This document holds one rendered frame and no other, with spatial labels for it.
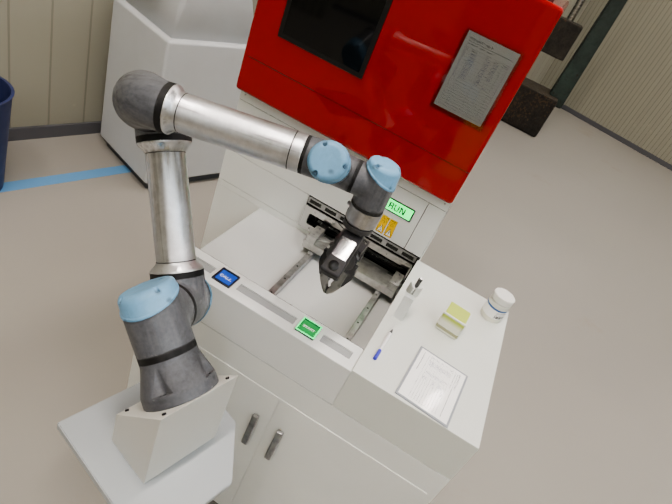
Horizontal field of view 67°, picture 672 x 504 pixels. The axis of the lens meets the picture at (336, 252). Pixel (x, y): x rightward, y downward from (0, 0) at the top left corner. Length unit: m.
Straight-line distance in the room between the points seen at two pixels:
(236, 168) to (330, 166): 1.08
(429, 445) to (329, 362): 0.32
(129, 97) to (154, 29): 2.04
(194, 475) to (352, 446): 0.46
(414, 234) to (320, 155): 0.89
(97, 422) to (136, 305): 0.33
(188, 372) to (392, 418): 0.55
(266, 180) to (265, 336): 0.73
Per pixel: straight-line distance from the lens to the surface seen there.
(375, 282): 1.74
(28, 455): 2.17
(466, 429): 1.35
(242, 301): 1.35
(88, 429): 1.24
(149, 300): 1.02
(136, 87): 1.04
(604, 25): 8.02
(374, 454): 1.47
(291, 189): 1.87
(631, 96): 10.73
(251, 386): 1.50
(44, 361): 2.40
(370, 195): 1.07
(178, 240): 1.14
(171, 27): 3.01
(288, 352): 1.35
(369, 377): 1.30
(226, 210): 2.07
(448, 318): 1.52
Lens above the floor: 1.87
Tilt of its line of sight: 34 degrees down
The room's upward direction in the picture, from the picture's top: 24 degrees clockwise
